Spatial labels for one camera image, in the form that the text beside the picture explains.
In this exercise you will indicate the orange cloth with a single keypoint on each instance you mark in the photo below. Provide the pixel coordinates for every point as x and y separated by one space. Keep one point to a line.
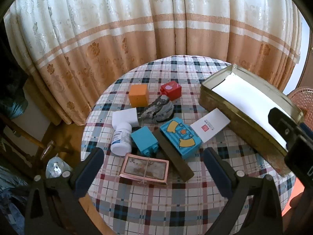
297 188

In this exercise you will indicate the small teal toy block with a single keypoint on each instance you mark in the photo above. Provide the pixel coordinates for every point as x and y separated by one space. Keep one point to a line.
144 138

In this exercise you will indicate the large blue printed toy block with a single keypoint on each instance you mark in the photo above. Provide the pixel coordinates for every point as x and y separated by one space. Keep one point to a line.
181 137

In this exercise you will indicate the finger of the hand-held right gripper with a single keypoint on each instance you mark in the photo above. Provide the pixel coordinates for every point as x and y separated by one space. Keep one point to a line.
278 120

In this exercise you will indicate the dark brown wooden bar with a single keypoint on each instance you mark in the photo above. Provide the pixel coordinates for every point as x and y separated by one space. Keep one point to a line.
178 166

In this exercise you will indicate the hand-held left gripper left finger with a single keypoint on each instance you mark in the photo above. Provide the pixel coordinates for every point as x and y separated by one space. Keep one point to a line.
88 176

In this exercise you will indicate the red toy block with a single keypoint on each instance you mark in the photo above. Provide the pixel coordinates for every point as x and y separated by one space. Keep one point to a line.
171 90

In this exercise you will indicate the plaid tablecloth round table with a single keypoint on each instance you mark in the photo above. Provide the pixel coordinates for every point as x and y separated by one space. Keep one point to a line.
151 200

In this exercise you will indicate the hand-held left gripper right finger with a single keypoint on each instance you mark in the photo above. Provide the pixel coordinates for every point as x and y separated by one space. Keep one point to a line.
217 173

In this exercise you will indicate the grey rock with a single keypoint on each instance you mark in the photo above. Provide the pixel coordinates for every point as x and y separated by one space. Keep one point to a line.
159 110

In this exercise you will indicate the cream and tan floral curtain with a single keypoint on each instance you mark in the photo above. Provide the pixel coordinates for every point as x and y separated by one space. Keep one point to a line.
122 29

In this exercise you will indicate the dark cloth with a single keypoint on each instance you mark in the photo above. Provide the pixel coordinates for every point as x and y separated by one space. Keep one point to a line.
12 85

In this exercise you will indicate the white pill bottle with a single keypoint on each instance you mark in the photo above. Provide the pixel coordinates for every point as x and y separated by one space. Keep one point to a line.
121 139

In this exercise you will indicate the white paper liner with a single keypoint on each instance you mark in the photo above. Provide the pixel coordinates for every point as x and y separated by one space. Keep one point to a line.
244 98

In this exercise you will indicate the blue fuzzy cloth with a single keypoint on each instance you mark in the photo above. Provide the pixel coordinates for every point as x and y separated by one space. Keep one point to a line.
12 200

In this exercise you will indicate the white card box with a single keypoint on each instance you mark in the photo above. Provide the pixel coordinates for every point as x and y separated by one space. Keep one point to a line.
212 124

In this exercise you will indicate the white charger plug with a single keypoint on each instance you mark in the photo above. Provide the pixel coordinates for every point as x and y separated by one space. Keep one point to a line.
124 118

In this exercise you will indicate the clear plastic bag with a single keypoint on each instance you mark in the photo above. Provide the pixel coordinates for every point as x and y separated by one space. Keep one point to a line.
57 167

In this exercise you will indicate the pink framed card box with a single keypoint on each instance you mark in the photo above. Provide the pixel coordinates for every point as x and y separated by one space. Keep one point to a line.
144 169

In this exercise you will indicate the orange toy block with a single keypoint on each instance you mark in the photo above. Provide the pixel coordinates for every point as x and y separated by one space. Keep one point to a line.
139 95

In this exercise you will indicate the wicker chair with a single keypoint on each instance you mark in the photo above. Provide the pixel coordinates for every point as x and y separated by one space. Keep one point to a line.
303 100

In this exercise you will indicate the wooden chair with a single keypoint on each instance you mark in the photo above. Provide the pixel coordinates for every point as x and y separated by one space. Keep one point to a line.
29 137

